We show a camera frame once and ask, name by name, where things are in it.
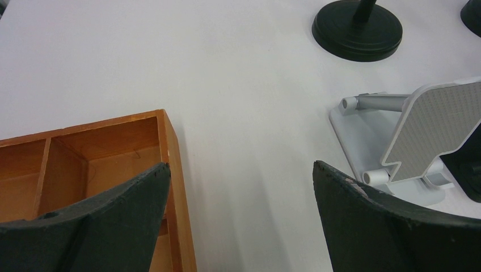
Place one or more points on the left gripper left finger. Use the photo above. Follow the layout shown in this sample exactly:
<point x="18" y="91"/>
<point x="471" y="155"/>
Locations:
<point x="115" y="230"/>

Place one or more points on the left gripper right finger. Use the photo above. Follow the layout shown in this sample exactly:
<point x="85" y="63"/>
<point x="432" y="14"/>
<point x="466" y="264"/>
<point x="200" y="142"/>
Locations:
<point x="369" y="230"/>

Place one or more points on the white folding phone stand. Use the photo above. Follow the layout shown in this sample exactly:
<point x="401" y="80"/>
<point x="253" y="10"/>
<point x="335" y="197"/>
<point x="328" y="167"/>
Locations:
<point x="394" y="142"/>

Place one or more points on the black folding phone stand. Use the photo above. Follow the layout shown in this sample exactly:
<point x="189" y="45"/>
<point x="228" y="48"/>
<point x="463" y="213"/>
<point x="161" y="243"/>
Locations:
<point x="464" y="165"/>

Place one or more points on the black round base stand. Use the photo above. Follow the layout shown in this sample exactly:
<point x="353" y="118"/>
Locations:
<point x="360" y="31"/>

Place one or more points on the orange wooden organizer tray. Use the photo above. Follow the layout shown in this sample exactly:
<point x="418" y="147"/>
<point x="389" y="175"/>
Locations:
<point x="48" y="171"/>

